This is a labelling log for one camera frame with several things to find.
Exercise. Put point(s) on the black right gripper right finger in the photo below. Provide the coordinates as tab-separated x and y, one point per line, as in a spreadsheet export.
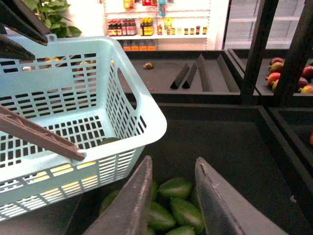
225	211

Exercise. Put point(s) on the gripper finger of left arm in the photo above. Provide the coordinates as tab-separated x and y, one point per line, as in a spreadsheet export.
15	15

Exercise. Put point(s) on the white shelf with sauce bottles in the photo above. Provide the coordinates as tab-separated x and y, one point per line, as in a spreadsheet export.
158	24

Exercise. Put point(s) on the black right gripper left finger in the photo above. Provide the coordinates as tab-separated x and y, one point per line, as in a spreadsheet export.
128	214

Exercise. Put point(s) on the light blue plastic basket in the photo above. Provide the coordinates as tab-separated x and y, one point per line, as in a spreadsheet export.
84	90

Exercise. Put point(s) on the black triangular divider bar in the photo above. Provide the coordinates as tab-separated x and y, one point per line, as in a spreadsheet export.
180	77
188	82

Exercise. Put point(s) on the yellow mango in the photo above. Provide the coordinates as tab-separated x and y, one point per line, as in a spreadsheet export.
67	179

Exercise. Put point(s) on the green avocado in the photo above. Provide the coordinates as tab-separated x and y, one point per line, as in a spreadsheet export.
185	213
108	140
159	218
107	201
182	230
175	187

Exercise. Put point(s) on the green potted plant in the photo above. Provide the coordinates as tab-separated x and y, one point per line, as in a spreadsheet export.
52	15

